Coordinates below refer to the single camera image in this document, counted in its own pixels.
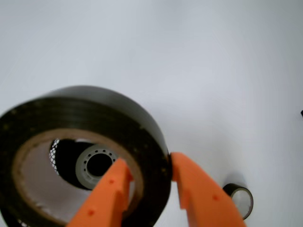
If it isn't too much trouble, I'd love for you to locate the small black tape roll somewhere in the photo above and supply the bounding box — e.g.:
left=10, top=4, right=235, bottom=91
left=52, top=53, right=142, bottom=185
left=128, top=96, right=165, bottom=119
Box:
left=223, top=183, right=254, bottom=220

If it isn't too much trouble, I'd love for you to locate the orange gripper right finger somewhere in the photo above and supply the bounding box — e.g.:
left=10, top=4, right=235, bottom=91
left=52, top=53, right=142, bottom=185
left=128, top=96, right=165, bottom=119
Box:
left=170, top=152, right=246, bottom=227

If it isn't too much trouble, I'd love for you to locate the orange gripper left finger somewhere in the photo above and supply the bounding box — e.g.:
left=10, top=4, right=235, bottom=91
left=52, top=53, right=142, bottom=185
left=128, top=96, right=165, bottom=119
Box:
left=67, top=158, right=133, bottom=227

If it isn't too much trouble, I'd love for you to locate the large black tape roll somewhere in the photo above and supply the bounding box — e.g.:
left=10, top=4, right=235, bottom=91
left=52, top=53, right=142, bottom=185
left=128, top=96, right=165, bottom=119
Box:
left=0, top=86, right=172, bottom=227

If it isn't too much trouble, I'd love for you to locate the clear white tape roll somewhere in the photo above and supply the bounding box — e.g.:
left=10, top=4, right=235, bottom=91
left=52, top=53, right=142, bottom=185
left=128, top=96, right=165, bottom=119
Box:
left=75, top=144, right=119, bottom=190

